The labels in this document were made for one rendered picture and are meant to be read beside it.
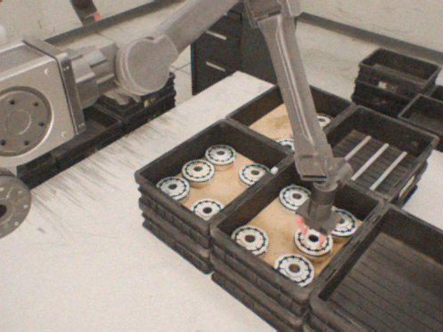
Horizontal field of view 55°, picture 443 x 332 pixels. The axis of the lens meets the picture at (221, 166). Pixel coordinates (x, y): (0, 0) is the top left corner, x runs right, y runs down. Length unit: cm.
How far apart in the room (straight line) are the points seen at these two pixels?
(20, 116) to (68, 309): 80
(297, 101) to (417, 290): 57
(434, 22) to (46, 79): 398
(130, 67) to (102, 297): 79
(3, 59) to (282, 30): 55
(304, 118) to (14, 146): 60
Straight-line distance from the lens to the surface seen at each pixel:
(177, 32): 73
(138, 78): 64
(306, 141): 98
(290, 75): 94
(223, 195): 132
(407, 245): 130
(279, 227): 125
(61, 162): 217
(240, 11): 262
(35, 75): 57
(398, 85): 269
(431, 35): 438
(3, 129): 57
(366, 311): 114
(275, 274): 102
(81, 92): 61
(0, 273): 143
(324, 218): 110
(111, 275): 132
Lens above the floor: 175
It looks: 40 degrees down
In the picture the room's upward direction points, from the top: 1 degrees clockwise
